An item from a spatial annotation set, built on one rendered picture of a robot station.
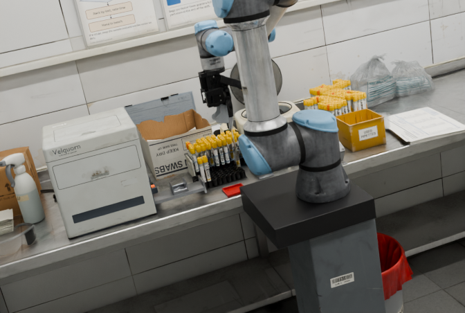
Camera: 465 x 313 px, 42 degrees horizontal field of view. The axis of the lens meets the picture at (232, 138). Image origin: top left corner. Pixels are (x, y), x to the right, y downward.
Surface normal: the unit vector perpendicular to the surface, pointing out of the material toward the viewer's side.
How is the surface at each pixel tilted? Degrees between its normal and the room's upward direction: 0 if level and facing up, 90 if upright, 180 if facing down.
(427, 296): 0
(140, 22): 95
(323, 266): 90
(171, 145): 96
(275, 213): 4
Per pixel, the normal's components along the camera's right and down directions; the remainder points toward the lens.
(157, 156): 0.27, 0.25
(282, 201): -0.16, -0.91
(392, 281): 0.55, 0.26
